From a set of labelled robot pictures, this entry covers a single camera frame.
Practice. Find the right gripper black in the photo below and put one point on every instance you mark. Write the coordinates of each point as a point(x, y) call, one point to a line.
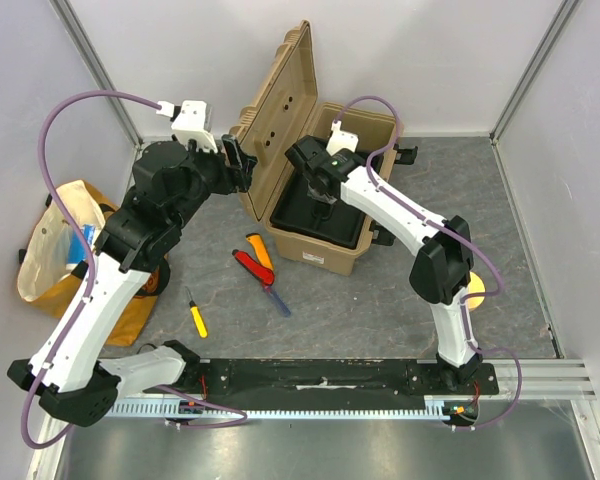
point(318, 188)

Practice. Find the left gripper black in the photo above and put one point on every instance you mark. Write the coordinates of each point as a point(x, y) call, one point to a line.
point(236, 177)

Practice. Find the black toolbox tray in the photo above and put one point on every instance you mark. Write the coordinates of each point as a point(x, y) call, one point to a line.
point(297, 212)

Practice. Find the tan plastic toolbox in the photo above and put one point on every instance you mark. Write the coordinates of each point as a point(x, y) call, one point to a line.
point(286, 128)

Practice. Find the orange utility knife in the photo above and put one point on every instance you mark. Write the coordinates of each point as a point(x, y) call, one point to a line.
point(260, 250)

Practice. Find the red utility knife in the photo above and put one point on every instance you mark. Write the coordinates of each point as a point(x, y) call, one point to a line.
point(261, 273)

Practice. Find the blue handle screwdriver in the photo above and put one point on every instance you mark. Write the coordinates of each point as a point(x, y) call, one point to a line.
point(277, 301)

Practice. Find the yellow handle screwdriver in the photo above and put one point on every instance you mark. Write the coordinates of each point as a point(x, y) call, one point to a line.
point(197, 317)

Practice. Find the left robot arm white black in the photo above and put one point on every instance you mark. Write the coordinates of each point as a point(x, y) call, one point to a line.
point(171, 182)

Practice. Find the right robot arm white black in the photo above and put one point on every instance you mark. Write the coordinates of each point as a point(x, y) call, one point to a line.
point(443, 261)

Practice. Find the round yellow sponge disc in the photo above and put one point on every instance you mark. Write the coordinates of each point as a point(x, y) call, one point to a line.
point(476, 290)

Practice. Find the blue white packet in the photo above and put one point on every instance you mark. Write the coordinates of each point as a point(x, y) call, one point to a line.
point(77, 252)

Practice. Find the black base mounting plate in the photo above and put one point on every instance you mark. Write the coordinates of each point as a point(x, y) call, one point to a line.
point(410, 376)

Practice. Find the yellow tote bag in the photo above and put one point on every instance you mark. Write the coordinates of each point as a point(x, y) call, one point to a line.
point(49, 282)

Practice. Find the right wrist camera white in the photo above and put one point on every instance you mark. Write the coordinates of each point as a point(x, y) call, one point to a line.
point(340, 139)

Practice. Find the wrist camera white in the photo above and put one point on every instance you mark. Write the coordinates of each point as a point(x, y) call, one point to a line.
point(191, 123)
point(340, 139)

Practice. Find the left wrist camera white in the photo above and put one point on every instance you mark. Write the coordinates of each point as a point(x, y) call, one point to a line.
point(191, 123)

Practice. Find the slotted cable duct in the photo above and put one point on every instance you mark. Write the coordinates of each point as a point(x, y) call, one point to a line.
point(175, 408)

